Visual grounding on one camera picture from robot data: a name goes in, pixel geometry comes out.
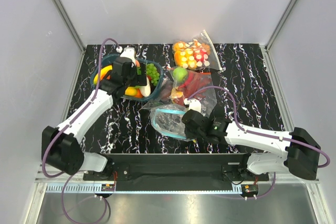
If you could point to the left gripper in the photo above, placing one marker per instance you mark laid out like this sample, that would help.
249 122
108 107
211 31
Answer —
139 80

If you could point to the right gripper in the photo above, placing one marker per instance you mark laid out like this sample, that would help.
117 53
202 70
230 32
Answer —
189 135

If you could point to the fake yellow lemon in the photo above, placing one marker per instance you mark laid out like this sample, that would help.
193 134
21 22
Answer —
131 91

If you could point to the green apple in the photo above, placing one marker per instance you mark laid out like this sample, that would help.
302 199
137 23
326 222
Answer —
179 74
139 71

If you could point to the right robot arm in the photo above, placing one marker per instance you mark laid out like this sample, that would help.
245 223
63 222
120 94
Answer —
295 152

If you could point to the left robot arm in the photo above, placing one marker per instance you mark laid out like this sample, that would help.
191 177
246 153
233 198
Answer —
60 147

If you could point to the vegetable zip bag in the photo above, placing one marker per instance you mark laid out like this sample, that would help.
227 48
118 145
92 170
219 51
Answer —
196 85

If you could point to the sliced fruit zip bag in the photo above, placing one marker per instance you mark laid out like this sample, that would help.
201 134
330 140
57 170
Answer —
197 53

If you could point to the white eggplant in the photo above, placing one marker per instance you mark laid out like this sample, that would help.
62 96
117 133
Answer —
145 90

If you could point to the green grapes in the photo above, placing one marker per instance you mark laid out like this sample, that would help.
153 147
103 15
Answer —
152 74

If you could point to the teal plastic basket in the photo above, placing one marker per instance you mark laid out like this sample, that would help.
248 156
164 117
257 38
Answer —
155 87

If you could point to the orange in basket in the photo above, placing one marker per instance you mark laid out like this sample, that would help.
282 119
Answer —
138 94

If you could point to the yellow banana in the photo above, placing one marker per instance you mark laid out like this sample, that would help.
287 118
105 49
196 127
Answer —
103 72

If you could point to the black marble mat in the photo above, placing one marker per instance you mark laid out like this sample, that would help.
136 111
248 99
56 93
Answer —
243 83

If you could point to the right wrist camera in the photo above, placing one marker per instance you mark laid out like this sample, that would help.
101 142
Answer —
193 104

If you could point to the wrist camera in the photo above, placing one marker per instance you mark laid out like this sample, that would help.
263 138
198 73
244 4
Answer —
129 52
193 104

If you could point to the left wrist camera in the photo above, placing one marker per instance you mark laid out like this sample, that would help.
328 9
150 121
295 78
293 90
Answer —
129 52

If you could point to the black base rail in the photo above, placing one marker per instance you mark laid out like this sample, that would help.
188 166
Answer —
176 172

